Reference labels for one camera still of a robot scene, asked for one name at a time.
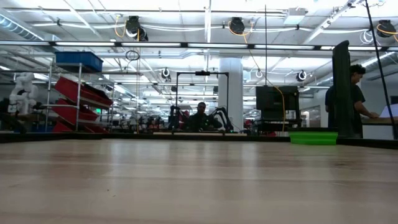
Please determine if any person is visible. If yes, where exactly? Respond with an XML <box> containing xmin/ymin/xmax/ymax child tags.
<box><xmin>186</xmin><ymin>101</ymin><xmax>218</xmax><ymax>132</ymax></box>
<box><xmin>325</xmin><ymin>63</ymin><xmax>379</xmax><ymax>139</ymax></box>

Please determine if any white pillar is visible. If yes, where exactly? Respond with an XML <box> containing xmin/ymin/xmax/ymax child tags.
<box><xmin>218</xmin><ymin>57</ymin><xmax>244</xmax><ymax>125</ymax></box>

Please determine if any black cabinet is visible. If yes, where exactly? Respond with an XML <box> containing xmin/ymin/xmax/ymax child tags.
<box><xmin>255</xmin><ymin>86</ymin><xmax>300</xmax><ymax>131</ymax></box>

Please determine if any green plastic tray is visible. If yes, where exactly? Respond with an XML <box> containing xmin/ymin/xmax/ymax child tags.
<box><xmin>288</xmin><ymin>131</ymin><xmax>338</xmax><ymax>146</ymax></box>

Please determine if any red bin cart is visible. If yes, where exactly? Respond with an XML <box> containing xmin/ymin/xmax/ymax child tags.
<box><xmin>43</xmin><ymin>62</ymin><xmax>114</xmax><ymax>133</ymax></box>

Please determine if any red storage bin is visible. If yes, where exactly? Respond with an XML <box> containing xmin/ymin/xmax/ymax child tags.
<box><xmin>52</xmin><ymin>121</ymin><xmax>109</xmax><ymax>134</ymax></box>
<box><xmin>55</xmin><ymin>76</ymin><xmax>113</xmax><ymax>108</ymax></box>
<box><xmin>52</xmin><ymin>98</ymin><xmax>100</xmax><ymax>121</ymax></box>

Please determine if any blue storage bin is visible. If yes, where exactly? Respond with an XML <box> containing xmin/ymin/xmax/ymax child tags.
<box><xmin>55</xmin><ymin>51</ymin><xmax>104</xmax><ymax>73</ymax></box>

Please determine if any wooden top desk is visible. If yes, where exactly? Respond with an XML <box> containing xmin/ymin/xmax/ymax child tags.
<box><xmin>360</xmin><ymin>116</ymin><xmax>398</xmax><ymax>140</ymax></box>

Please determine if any grey laptop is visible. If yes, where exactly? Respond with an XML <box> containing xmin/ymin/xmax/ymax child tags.
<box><xmin>379</xmin><ymin>103</ymin><xmax>398</xmax><ymax>118</ymax></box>

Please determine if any black robot station frame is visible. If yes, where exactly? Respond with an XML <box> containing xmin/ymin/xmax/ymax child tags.
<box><xmin>175</xmin><ymin>70</ymin><xmax>230</xmax><ymax>134</ymax></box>

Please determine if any yellow hanging cable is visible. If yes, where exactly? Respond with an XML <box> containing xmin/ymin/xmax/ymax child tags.
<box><xmin>273</xmin><ymin>85</ymin><xmax>285</xmax><ymax>131</ymax></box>

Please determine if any black ceiling cable reel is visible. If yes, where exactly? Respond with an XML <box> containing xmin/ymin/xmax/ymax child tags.
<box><xmin>228</xmin><ymin>16</ymin><xmax>246</xmax><ymax>35</ymax></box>
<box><xmin>126</xmin><ymin>15</ymin><xmax>149</xmax><ymax>42</ymax></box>
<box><xmin>376</xmin><ymin>19</ymin><xmax>398</xmax><ymax>39</ymax></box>

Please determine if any thin black hanging cable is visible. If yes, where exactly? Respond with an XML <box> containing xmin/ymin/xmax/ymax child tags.
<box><xmin>364</xmin><ymin>0</ymin><xmax>397</xmax><ymax>131</ymax></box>

